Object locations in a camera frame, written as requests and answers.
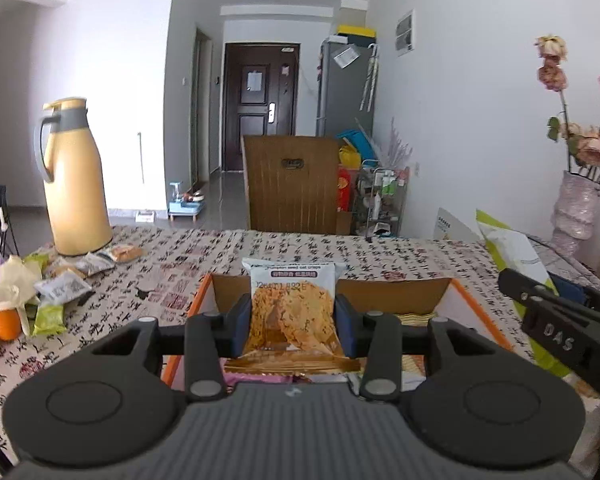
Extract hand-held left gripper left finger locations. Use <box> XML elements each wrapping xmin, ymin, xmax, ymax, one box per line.
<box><xmin>87</xmin><ymin>294</ymin><xmax>253</xmax><ymax>403</ymax></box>

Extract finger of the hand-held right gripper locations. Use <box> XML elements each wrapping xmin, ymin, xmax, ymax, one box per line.
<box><xmin>554</xmin><ymin>277</ymin><xmax>600</xmax><ymax>321</ymax></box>
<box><xmin>498</xmin><ymin>268</ymin><xmax>556</xmax><ymax>306</ymax></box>

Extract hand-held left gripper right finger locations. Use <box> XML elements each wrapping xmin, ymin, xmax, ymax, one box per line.
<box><xmin>334</xmin><ymin>294</ymin><xmax>500</xmax><ymax>403</ymax></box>

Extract green snack packet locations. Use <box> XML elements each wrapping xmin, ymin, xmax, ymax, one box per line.
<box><xmin>474</xmin><ymin>209</ymin><xmax>574</xmax><ymax>379</ymax></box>

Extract white orange cracker packet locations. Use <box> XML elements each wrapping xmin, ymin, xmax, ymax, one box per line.
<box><xmin>223</xmin><ymin>257</ymin><xmax>364</xmax><ymax>375</ymax></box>

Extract red cardboard box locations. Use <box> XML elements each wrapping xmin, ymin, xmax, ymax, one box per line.
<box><xmin>160</xmin><ymin>272</ymin><xmax>515</xmax><ymax>398</ymax></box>

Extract grey cloth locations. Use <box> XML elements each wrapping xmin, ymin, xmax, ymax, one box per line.
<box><xmin>524</xmin><ymin>232</ymin><xmax>600</xmax><ymax>291</ymax></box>

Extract pink snack packet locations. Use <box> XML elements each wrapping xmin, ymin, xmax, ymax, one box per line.
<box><xmin>224</xmin><ymin>370</ymin><xmax>351</xmax><ymax>387</ymax></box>

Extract yellow striped flat packet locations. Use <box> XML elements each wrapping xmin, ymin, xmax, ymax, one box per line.
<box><xmin>398</xmin><ymin>312</ymin><xmax>439</xmax><ymax>329</ymax></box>

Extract pale ribbed vase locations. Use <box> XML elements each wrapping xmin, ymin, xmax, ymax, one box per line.
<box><xmin>551</xmin><ymin>169</ymin><xmax>600</xmax><ymax>256</ymax></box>

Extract white printed card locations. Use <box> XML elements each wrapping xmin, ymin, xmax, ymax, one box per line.
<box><xmin>433</xmin><ymin>207</ymin><xmax>481</xmax><ymax>241</ymax></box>

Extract calligraphy printed tablecloth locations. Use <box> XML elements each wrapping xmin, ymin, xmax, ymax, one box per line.
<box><xmin>0</xmin><ymin>225</ymin><xmax>531</xmax><ymax>467</ymax></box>

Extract blue step stool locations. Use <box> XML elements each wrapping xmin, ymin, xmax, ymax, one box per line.
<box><xmin>167</xmin><ymin>182</ymin><xmax>205</xmax><ymax>224</ymax></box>

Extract small brown packet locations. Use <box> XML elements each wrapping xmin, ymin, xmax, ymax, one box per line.
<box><xmin>107</xmin><ymin>243</ymin><xmax>144</xmax><ymax>264</ymax></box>

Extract red bag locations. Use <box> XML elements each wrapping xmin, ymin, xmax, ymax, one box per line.
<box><xmin>337</xmin><ymin>167</ymin><xmax>356</xmax><ymax>211</ymax></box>

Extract dried rose bouquet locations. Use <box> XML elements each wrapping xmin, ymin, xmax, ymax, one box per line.
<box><xmin>533</xmin><ymin>34</ymin><xmax>600</xmax><ymax>181</ymax></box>

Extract small white packet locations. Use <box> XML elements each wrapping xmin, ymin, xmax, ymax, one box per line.
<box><xmin>79</xmin><ymin>252</ymin><xmax>116</xmax><ymax>276</ymax></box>
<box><xmin>34</xmin><ymin>274</ymin><xmax>94</xmax><ymax>306</ymax></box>

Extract yellow bag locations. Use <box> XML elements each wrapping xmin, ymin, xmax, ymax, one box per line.
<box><xmin>338</xmin><ymin>144</ymin><xmax>362</xmax><ymax>169</ymax></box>

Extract blue plastic item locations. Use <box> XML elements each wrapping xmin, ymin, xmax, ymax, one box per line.
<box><xmin>335</xmin><ymin>128</ymin><xmax>379</xmax><ymax>161</ymax></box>

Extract pale dried sprigs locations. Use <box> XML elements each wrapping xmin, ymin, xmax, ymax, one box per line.
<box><xmin>379</xmin><ymin>117</ymin><xmax>414</xmax><ymax>171</ymax></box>

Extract dark entrance door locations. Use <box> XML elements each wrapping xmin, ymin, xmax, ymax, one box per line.
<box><xmin>223</xmin><ymin>42</ymin><xmax>300</xmax><ymax>171</ymax></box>

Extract yellow thermos jug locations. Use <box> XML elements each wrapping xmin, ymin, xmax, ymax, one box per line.
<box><xmin>33</xmin><ymin>97</ymin><xmax>114</xmax><ymax>257</ymax></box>

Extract grey fridge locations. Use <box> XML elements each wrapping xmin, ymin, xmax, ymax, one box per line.
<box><xmin>315</xmin><ymin>37</ymin><xmax>376</xmax><ymax>139</ymax></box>

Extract orange fruit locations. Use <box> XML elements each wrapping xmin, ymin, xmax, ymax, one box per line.
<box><xmin>0</xmin><ymin>308</ymin><xmax>22</xmax><ymax>341</ymax></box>

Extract white folded umbrella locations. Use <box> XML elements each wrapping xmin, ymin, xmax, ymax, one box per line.
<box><xmin>359</xmin><ymin>44</ymin><xmax>381</xmax><ymax>111</ymax></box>

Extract white paper sheet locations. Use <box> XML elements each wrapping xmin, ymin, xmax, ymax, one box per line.
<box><xmin>332</xmin><ymin>47</ymin><xmax>359</xmax><ymax>69</ymax></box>

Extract white electrical panel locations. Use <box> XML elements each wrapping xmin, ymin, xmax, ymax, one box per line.
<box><xmin>395</xmin><ymin>8</ymin><xmax>415</xmax><ymax>57</ymax></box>

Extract yellow black box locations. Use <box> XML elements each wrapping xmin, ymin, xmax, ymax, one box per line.
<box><xmin>335</xmin><ymin>23</ymin><xmax>377</xmax><ymax>44</ymax></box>

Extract wire storage cart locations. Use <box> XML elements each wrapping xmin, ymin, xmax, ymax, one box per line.
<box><xmin>354</xmin><ymin>159</ymin><xmax>409</xmax><ymax>239</ymax></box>

